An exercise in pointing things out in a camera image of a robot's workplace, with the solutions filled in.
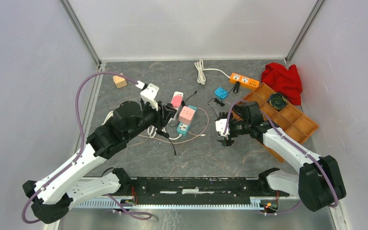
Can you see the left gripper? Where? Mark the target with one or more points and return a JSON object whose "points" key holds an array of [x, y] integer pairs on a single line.
{"points": [[162, 115]]}

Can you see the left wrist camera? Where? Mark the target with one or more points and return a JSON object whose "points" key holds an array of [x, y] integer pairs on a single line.
{"points": [[148, 95]]}

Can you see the red cloth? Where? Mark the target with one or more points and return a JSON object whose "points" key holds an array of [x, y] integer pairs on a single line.
{"points": [[284, 81]]}

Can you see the orange divided tray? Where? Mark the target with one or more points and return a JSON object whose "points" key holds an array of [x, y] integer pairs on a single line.
{"points": [[293, 121]]}

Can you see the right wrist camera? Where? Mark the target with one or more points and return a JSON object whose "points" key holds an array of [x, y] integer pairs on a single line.
{"points": [[222, 127]]}

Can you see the dark green ring object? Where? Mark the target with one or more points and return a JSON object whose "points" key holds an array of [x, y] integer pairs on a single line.
{"points": [[277, 101]]}

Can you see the pink folding plug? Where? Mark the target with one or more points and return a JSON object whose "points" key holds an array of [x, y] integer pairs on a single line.
{"points": [[176, 101]]}

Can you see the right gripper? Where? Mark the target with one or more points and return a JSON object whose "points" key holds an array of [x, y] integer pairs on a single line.
{"points": [[226, 142]]}

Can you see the black power adapter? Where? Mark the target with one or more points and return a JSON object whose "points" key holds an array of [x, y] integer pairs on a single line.
{"points": [[236, 87]]}

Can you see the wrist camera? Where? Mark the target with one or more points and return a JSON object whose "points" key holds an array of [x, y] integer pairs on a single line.
{"points": [[222, 127], [148, 95]]}

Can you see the blue folding extension socket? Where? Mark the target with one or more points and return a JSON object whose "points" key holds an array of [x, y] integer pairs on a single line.
{"points": [[221, 93]]}

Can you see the orange power strip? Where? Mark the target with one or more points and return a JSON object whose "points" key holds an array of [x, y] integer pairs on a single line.
{"points": [[244, 81]]}

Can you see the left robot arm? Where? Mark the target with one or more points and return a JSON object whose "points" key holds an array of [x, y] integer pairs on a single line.
{"points": [[52, 197]]}

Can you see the wooden cube adapter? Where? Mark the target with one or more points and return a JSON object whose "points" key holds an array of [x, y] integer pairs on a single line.
{"points": [[119, 82]]}

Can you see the teal power strip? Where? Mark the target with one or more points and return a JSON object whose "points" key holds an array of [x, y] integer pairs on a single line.
{"points": [[182, 129]]}

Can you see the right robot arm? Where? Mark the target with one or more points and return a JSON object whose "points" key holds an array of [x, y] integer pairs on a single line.
{"points": [[318, 182]]}

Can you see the pink plug adapter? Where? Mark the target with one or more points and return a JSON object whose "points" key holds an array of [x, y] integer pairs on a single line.
{"points": [[186, 115]]}

